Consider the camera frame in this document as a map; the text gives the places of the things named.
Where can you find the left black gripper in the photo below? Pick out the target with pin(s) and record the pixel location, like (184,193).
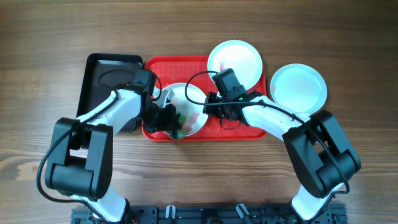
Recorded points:
(168,124)

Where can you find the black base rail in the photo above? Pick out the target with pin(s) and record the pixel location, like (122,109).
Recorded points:
(266,214)

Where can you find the red plastic tray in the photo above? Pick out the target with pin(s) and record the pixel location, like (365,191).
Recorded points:
(178,69)

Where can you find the white plate with stain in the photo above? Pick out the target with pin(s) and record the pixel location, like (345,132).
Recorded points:
(196,119)

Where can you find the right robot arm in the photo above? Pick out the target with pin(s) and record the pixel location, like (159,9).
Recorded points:
(323,158)

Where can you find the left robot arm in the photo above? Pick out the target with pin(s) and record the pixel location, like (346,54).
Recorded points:
(78,166)

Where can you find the light blue plate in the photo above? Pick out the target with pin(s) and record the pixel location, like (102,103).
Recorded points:
(299,87)
(242,57)

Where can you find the green yellow sponge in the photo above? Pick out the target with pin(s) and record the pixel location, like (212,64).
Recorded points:
(177,131)

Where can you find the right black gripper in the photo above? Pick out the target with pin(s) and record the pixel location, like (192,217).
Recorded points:
(211,111)

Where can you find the light blue plate top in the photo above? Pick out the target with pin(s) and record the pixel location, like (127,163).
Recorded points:
(242,57)

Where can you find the black plastic tray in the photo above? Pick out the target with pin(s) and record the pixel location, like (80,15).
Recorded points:
(103,72)

